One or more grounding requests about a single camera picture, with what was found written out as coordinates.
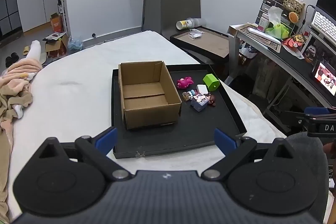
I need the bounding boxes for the blue plastic bag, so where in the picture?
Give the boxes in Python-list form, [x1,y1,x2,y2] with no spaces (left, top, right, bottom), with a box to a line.
[68,36,83,51]

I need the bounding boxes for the white face mask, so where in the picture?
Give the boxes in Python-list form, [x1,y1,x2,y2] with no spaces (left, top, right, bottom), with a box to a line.
[188,29,205,40]

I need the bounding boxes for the black shallow tray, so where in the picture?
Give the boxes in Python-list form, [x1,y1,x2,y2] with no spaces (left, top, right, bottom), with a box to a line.
[111,64,248,159]

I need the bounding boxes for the brown cardboard box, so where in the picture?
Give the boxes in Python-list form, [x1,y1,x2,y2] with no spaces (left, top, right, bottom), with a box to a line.
[118,60,182,130]

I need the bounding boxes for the panda figure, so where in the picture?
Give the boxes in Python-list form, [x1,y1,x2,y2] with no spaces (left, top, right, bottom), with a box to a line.
[304,46,317,63]

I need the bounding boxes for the yellow print paper cup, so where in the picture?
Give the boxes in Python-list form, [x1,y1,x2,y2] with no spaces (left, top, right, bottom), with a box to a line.
[176,20,194,30]

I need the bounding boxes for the green house-shaped block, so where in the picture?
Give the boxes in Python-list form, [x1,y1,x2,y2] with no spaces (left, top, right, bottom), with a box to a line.
[203,73,220,92]

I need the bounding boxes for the white long roll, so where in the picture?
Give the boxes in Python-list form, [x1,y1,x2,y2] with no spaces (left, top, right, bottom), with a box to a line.
[247,28,282,44]

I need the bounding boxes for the orange cardboard box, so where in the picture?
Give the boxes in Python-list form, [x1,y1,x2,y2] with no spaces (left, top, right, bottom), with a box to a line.
[50,13,63,33]

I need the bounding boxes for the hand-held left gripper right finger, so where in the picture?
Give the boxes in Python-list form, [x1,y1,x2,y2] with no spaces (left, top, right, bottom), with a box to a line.
[201,128,298,182]

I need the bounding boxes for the pink and white carton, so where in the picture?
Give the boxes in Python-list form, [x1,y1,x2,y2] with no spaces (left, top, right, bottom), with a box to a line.
[257,17,269,31]

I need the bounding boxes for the clear plastic cup stack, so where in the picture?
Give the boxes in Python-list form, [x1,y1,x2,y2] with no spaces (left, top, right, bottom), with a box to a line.
[192,18,208,28]

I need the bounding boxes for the grey tall chair back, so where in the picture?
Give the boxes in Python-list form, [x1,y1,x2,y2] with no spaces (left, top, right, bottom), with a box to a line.
[160,0,202,40]

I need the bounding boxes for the black framed brown board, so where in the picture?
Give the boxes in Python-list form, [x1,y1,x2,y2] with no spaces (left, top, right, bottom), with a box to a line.
[170,26,230,63]

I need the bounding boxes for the black shoes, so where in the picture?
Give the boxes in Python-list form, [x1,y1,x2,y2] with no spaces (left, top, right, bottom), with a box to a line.
[5,53,20,67]

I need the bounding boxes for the patterned desk mat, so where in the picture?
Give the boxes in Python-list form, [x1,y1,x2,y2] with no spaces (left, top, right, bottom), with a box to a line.
[235,25,281,52]

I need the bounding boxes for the purple box figure toy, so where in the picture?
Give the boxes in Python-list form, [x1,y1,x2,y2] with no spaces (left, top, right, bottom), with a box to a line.
[190,94,210,112]

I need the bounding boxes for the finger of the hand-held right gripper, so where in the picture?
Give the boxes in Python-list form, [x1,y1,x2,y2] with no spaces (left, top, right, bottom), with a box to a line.
[304,107,336,119]
[282,111,315,133]

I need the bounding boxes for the pink crumpled blanket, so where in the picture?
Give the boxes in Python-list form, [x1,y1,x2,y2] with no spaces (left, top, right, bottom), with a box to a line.
[0,57,43,223]

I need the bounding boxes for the woven basket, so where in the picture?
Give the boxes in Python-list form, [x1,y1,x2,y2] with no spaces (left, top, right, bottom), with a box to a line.
[283,0,306,14]

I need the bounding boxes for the open cardboard box with black lid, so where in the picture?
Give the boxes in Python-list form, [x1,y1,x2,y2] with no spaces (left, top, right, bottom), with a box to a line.
[42,32,68,58]

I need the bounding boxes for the blue and red figure toy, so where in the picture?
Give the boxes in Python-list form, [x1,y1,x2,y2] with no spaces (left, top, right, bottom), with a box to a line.
[182,90,200,102]

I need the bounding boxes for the pink plush-shaped toy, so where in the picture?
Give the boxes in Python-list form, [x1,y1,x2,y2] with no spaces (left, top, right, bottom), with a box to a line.
[177,77,195,90]

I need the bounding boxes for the white cabinet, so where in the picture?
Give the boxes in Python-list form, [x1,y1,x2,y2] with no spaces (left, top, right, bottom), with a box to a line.
[16,0,65,33]

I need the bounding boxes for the grey desk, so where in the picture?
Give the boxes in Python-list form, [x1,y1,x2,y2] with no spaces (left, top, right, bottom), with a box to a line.
[227,23,336,119]

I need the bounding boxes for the white keyboard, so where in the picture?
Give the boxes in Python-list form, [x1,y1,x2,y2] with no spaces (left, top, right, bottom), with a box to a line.
[310,11,336,42]

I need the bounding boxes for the bin with clutter under desk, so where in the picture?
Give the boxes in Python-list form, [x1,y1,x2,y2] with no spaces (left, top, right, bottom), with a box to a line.
[238,42,259,60]

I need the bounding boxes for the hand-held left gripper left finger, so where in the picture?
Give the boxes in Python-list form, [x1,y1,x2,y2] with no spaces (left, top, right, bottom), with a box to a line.
[37,127,133,182]

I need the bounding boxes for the white tissue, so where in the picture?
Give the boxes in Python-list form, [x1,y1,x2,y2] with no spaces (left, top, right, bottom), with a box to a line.
[268,6,283,26]

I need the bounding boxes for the green plastic bag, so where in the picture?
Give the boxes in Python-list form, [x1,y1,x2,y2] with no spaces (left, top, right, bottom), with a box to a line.
[265,24,290,39]

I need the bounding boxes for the tablet with lit screen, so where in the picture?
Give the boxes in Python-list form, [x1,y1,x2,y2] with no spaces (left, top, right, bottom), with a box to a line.
[312,61,336,97]

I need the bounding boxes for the grey drawer organizer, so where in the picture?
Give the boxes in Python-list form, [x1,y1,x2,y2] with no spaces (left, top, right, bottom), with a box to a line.
[255,0,297,28]

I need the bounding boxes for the red snack packet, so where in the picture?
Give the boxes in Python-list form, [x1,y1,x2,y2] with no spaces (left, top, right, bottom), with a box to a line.
[283,35,306,51]

